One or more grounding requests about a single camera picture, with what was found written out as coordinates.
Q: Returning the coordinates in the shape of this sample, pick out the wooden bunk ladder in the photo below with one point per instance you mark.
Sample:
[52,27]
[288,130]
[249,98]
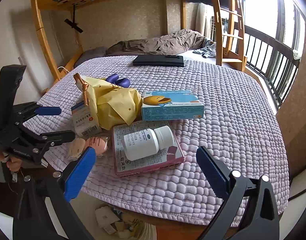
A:
[230,43]

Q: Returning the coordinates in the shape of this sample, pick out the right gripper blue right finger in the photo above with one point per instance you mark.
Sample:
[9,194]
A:
[260,219]

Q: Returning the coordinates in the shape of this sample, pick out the black laptop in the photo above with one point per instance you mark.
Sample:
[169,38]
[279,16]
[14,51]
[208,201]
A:
[159,60]

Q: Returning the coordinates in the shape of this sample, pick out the brown crumpled duvet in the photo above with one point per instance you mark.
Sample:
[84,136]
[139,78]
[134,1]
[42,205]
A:
[175,43]

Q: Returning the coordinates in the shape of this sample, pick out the purple curved plastic object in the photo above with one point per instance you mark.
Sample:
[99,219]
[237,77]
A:
[116,80]

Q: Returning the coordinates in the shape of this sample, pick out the blue emoji box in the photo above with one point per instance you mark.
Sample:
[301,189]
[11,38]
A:
[171,105]

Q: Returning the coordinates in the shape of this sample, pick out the lavender quilted bedspread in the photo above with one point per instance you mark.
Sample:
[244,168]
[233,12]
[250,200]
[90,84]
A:
[238,128]

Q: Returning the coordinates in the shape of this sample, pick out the dark grey pillow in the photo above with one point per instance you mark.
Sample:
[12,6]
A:
[91,54]

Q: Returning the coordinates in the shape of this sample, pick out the pink medicine box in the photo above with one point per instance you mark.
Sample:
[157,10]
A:
[167,157]

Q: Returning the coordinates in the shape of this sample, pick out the grey crumpled clothes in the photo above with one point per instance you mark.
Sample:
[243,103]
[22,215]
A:
[208,50]

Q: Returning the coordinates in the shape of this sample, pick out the white trash bin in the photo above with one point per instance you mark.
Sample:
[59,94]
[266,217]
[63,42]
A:
[123,225]

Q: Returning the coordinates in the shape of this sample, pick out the person's left hand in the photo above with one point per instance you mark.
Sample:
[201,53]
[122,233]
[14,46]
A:
[14,164]

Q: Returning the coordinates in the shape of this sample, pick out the white red striped medicine box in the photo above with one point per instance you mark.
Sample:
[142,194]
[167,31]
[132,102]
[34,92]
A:
[85,123]

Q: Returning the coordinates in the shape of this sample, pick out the yellow paper bag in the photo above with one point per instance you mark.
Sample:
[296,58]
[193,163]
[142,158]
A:
[111,104]

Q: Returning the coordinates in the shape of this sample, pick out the pink beige makeup sponges pack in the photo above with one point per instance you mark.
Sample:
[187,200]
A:
[78,145]

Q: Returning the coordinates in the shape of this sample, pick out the dark balcony railing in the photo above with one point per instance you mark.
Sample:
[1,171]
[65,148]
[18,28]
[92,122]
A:
[275,62]

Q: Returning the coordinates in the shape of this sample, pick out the white pill bottle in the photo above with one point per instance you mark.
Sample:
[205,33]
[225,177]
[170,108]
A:
[147,142]

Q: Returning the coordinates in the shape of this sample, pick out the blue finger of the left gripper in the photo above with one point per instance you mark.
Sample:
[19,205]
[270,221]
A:
[51,139]
[39,110]

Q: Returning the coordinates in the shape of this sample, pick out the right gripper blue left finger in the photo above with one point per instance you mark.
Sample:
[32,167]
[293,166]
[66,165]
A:
[43,210]

